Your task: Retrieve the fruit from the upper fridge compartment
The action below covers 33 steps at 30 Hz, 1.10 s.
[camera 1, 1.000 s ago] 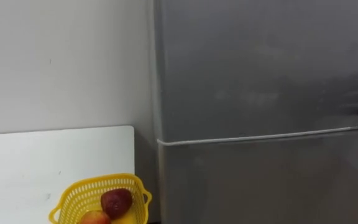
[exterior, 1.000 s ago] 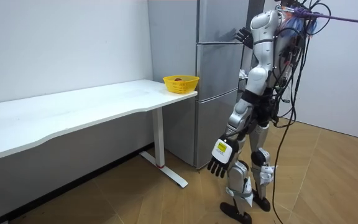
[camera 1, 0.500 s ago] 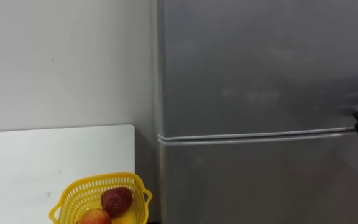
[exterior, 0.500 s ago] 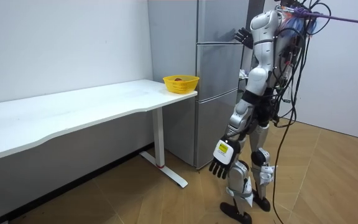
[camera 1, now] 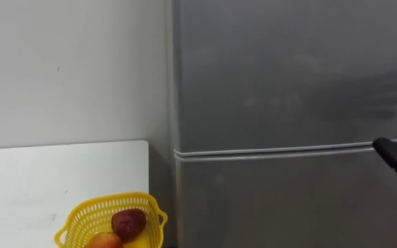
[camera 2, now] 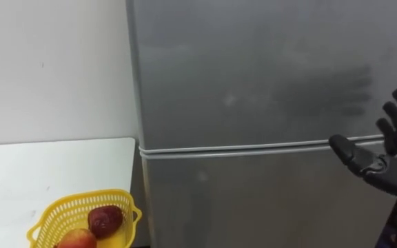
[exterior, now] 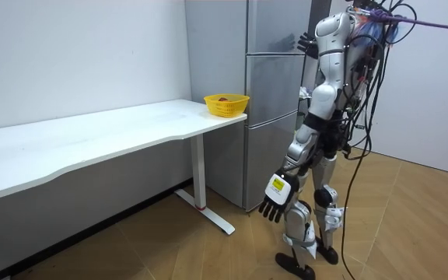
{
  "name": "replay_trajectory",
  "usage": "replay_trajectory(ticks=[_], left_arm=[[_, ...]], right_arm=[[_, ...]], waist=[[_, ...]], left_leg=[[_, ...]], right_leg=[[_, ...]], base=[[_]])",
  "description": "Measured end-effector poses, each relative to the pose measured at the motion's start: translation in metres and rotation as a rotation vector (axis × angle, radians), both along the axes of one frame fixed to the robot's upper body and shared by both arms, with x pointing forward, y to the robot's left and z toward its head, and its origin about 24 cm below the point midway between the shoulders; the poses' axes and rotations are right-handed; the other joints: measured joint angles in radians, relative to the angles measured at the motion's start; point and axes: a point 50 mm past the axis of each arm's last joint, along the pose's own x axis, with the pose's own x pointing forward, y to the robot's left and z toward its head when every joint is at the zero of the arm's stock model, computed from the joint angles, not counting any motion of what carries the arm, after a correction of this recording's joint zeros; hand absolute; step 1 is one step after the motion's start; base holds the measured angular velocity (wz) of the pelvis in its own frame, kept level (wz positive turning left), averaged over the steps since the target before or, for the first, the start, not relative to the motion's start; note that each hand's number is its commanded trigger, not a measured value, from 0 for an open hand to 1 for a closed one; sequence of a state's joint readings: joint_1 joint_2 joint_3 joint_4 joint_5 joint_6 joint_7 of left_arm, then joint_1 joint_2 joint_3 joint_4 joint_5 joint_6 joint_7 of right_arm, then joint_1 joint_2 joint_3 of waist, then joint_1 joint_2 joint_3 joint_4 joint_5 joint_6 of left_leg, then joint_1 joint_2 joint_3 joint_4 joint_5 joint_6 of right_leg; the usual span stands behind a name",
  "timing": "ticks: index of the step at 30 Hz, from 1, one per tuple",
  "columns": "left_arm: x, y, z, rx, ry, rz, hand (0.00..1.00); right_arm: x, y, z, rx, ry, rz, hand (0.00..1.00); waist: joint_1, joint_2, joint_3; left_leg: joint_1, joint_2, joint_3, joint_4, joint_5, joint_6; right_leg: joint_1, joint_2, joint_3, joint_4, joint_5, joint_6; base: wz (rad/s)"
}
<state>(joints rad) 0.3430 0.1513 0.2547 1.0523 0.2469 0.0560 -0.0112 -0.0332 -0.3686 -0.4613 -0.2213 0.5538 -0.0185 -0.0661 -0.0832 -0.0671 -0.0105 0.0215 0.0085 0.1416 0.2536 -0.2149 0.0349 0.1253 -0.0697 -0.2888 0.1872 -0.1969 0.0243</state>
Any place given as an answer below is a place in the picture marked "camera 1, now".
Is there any grey fridge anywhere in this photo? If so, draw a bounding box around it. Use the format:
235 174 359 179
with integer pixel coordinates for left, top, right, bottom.
165 0 397 248

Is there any white desk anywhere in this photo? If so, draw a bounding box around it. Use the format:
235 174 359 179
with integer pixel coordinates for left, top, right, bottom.
0 139 150 248

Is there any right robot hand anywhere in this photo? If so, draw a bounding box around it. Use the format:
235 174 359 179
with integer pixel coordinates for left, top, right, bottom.
371 108 397 189

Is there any dark red fruit soft toy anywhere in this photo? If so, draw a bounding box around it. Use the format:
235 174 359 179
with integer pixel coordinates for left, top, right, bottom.
111 208 147 243

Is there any yellow plastic basket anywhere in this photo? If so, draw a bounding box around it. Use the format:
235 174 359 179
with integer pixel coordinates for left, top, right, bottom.
54 192 169 248

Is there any red yellow fruit soft toy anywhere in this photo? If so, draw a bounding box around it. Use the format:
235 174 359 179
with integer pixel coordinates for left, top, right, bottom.
84 231 124 248

